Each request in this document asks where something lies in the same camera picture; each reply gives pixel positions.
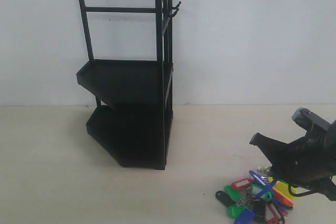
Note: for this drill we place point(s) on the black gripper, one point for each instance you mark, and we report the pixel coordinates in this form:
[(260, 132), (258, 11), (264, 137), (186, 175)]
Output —
[(308, 162)]

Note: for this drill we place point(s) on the colourful key tag bunch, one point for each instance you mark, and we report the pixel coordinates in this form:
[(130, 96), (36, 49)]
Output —
[(257, 198)]

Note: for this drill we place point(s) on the black two-tier metal rack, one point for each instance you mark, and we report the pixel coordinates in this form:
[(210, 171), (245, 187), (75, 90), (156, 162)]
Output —
[(133, 117)]

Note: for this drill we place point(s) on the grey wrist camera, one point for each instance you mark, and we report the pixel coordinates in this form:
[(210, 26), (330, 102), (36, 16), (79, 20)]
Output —
[(306, 119)]

